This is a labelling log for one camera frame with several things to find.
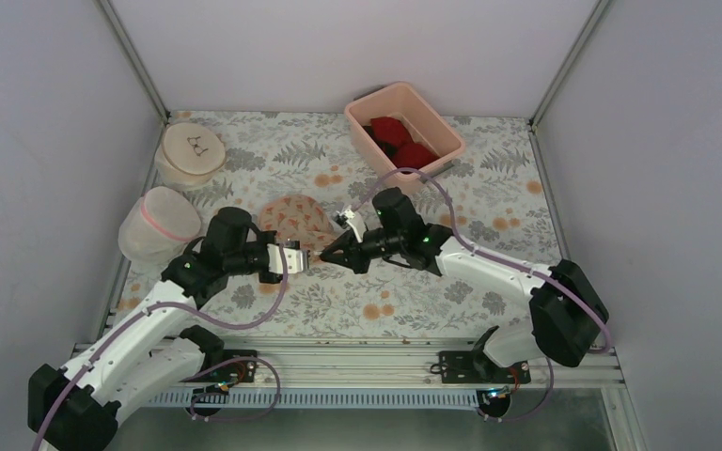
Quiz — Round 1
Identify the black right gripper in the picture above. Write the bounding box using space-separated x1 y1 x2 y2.
322 227 405 273

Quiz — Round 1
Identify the floral peach mesh laundry bag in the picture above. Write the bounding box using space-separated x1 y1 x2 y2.
258 194 337 265

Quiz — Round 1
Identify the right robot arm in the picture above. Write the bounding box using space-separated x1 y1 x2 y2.
320 188 609 382

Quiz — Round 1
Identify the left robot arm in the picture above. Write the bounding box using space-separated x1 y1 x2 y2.
28 207 308 450

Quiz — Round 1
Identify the white pink-trimmed mesh laundry bag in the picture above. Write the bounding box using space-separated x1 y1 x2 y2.
118 186 202 264

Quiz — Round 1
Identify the red bra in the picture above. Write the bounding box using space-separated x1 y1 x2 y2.
363 117 439 169

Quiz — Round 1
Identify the beige round mesh laundry bag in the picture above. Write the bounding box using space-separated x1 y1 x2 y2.
154 122 227 189

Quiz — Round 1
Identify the pink plastic bin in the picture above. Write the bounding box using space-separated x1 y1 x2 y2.
344 82 466 194

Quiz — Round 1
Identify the floral patterned table mat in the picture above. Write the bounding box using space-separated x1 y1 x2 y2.
172 110 560 340

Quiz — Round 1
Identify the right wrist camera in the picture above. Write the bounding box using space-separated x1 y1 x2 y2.
335 206 368 242

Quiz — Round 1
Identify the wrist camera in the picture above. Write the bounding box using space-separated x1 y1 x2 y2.
268 244 309 275
335 206 368 242

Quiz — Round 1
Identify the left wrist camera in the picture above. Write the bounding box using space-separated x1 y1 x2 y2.
268 244 309 275

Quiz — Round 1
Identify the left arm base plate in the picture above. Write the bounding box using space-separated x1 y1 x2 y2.
184 350 259 385

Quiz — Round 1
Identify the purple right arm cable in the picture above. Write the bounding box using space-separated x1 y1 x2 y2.
348 166 615 425

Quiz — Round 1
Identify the aluminium front rail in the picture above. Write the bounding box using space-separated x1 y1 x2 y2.
61 338 627 390

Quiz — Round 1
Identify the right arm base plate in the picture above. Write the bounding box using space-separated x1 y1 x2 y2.
429 350 532 384

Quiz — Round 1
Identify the aluminium frame post left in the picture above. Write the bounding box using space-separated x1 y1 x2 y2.
94 0 170 124

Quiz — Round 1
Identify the aluminium frame post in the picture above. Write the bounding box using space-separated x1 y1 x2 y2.
529 0 614 131
94 0 170 124

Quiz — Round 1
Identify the aluminium frame post right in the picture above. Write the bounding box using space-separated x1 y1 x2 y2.
529 0 614 131

